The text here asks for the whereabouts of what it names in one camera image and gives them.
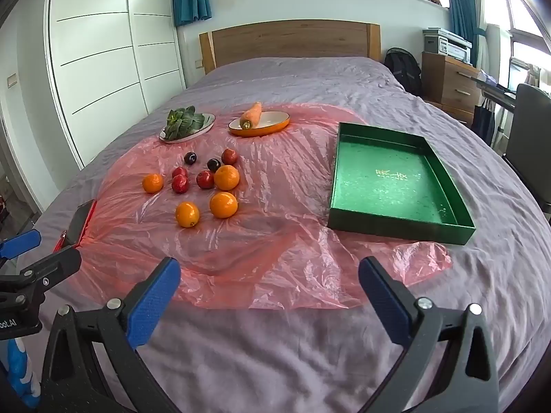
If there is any dark chair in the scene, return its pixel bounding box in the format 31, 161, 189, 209
501, 84, 551, 216

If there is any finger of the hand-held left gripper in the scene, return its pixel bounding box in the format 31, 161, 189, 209
0, 245, 82, 310
0, 230, 42, 260

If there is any white oval plate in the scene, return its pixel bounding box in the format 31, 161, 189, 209
159, 113, 215, 144

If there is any wooden headboard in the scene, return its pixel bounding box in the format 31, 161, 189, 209
199, 20, 382, 75

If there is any person's left hand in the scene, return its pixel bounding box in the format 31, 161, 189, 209
0, 338, 41, 409

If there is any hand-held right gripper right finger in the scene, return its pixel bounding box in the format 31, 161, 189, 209
358, 256, 500, 413

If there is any green tray box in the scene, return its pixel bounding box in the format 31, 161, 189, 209
327, 121, 476, 246

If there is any carrot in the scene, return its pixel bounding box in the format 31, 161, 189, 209
240, 102, 262, 130

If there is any pink plastic sheet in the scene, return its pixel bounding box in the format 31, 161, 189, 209
84, 103, 453, 310

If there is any white printer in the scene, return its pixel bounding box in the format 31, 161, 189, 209
423, 28, 473, 63

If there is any green bok choy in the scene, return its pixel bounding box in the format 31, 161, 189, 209
166, 107, 206, 140

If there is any dark hanging bag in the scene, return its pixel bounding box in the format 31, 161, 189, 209
471, 99, 497, 145

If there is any red smartphone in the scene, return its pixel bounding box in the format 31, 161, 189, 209
52, 199, 98, 254

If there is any wooden dresser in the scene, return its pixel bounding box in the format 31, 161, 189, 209
421, 52, 483, 127

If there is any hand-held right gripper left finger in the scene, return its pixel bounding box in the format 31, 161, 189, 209
41, 257, 181, 413

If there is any white wardrobe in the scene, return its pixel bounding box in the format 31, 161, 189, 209
43, 0, 186, 168

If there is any orange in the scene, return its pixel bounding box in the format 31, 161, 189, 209
214, 165, 240, 191
175, 202, 201, 229
209, 191, 239, 219
142, 173, 165, 194

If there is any desk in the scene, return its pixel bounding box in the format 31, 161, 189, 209
476, 75, 517, 110

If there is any black backpack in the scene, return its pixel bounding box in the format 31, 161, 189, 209
384, 47, 423, 95

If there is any orange oval dish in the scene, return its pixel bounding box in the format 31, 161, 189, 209
228, 111, 290, 138

